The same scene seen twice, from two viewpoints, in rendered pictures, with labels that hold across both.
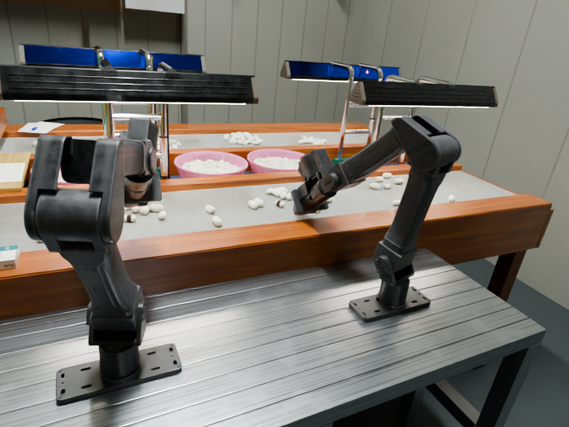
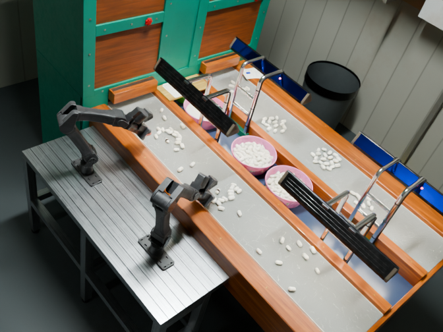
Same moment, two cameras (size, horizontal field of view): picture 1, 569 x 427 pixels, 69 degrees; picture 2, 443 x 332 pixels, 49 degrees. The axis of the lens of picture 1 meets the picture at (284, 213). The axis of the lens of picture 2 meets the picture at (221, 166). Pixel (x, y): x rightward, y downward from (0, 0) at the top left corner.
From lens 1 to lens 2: 2.08 m
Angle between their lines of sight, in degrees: 56
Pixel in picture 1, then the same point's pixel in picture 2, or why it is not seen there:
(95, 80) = (180, 82)
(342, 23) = not seen: outside the picture
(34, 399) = (71, 157)
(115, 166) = (68, 118)
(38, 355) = not seen: hidden behind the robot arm
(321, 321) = (132, 224)
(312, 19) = not seen: outside the picture
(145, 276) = (130, 159)
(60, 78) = (171, 74)
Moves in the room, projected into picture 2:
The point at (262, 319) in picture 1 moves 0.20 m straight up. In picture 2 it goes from (126, 204) to (129, 177)
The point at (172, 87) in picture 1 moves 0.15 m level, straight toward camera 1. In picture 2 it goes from (200, 103) to (173, 109)
